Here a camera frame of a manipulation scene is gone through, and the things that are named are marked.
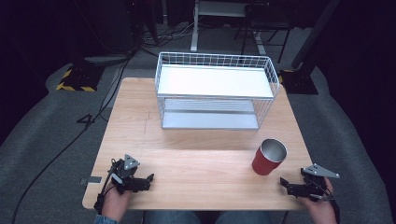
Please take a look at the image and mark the black metal stand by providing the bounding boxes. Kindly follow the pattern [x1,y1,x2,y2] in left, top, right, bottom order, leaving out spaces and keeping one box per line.
[278,0,342,96]

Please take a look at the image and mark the person's legs in jeans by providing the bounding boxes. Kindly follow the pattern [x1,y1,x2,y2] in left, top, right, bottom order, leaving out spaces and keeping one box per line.
[142,210,273,224]

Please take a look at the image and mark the white desk frame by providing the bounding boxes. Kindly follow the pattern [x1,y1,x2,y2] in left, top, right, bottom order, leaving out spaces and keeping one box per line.
[190,0,269,57]

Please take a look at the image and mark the bundle of floor cables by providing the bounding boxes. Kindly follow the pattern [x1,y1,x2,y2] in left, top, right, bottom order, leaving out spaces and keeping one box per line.
[136,18,206,59]

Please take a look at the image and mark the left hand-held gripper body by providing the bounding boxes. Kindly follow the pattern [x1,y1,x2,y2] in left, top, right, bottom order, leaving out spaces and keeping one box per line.
[107,153,145,195]

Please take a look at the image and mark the long black floor cable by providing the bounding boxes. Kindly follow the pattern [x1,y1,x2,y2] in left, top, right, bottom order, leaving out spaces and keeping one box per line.
[10,57,134,224]

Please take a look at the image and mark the black tape floor mark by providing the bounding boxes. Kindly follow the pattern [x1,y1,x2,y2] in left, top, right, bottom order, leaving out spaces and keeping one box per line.
[76,113,96,126]

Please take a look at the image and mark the person's left hand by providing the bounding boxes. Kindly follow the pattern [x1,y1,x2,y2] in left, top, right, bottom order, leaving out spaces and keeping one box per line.
[101,183,133,224]

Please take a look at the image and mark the person's right hand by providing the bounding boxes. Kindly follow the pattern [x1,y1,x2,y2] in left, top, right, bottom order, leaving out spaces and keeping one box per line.
[298,176,339,224]

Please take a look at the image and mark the red cup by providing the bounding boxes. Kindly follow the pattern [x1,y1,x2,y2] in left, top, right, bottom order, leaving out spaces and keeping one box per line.
[251,138,289,176]

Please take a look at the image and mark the black chair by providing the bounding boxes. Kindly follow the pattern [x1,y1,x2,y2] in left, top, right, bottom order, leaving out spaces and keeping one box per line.
[233,2,294,64]

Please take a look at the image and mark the person's denim sleeve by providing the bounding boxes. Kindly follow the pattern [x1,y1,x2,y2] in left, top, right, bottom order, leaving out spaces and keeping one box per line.
[93,214,120,224]

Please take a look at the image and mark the white wire shelf rack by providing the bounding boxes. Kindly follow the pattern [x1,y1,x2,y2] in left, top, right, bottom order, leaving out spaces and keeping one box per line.
[154,51,280,131]

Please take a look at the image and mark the black yellow striped stand base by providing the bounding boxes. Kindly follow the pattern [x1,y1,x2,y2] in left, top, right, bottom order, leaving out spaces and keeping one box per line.
[55,61,106,93]

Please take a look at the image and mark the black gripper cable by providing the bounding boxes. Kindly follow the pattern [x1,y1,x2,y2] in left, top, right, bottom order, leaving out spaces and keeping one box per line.
[311,180,342,224]
[92,174,117,217]

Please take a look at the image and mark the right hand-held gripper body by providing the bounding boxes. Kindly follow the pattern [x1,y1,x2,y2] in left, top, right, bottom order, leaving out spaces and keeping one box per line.
[292,163,341,203]

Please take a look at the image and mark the grey tape piece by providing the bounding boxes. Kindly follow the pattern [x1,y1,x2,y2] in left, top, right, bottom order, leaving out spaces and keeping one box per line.
[79,175,103,187]

